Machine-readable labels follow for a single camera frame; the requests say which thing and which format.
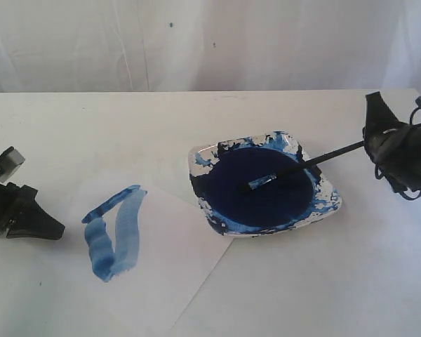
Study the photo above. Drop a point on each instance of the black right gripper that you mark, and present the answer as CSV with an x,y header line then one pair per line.
x,y
393,147

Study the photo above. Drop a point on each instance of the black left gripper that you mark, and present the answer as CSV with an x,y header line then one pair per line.
x,y
22,217

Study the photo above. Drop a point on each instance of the white paper sheet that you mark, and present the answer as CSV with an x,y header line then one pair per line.
x,y
130,261

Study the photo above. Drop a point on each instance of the white backdrop curtain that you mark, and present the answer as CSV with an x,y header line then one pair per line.
x,y
79,46

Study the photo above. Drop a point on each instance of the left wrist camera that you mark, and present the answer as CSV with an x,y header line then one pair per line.
x,y
10,161

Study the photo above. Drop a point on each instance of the white square paint dish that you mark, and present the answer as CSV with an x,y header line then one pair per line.
x,y
300,199

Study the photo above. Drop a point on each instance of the black paintbrush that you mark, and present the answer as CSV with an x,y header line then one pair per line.
x,y
301,165

